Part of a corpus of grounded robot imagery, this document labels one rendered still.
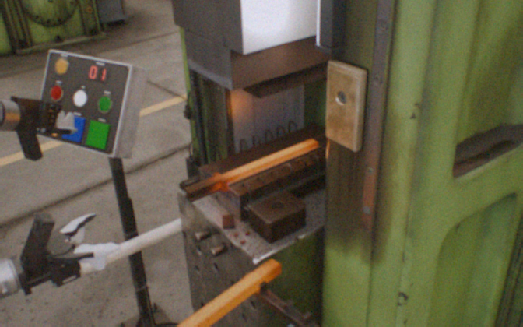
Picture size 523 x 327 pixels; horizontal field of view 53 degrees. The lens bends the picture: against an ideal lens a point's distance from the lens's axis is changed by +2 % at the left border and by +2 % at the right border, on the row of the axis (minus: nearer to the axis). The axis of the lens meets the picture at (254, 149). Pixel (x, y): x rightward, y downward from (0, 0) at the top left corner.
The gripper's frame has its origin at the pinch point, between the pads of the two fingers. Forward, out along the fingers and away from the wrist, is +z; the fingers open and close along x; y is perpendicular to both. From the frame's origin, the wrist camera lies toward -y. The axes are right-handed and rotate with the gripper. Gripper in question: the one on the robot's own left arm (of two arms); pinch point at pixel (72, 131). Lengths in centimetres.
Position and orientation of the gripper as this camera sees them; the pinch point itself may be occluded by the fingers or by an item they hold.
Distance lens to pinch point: 155.9
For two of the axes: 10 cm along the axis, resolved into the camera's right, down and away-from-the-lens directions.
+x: -8.7, -2.1, 4.5
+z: 4.4, 0.5, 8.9
